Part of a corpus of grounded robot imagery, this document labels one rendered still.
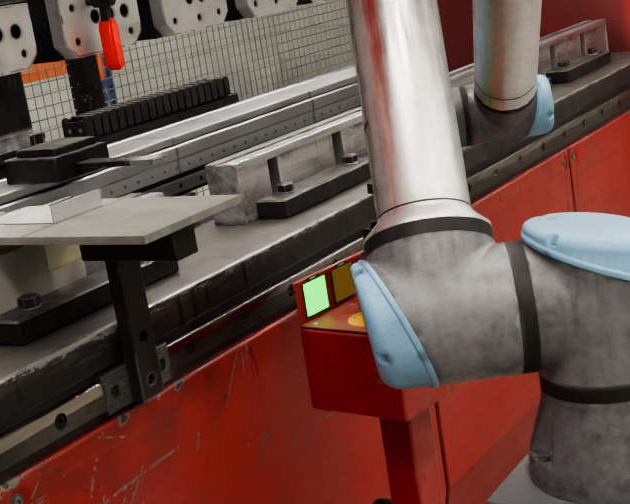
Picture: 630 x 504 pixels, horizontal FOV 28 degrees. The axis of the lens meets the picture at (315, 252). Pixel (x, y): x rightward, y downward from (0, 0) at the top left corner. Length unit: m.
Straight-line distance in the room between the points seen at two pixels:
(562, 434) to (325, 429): 0.82
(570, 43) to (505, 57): 1.70
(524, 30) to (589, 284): 0.43
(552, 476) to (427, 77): 0.37
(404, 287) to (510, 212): 1.42
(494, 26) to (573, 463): 0.52
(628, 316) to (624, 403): 0.08
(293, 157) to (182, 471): 0.62
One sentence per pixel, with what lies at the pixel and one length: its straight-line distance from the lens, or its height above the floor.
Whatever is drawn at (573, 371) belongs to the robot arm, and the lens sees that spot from 1.08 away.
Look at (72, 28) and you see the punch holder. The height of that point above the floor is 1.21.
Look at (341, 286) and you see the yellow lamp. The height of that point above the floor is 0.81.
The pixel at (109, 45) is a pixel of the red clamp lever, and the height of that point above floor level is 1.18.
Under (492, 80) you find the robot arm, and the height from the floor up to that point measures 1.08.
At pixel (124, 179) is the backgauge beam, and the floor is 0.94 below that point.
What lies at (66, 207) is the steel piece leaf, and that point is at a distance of 1.51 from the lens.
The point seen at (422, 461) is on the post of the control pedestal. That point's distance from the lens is 1.76.
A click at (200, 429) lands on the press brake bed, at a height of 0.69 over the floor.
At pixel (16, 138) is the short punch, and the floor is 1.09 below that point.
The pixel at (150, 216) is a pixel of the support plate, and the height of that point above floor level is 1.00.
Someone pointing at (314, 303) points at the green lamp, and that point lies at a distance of 1.69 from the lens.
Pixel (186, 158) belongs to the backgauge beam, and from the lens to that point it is 2.22.
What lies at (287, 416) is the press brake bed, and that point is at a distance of 1.80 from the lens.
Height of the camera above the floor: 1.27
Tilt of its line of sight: 14 degrees down
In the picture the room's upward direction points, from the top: 9 degrees counter-clockwise
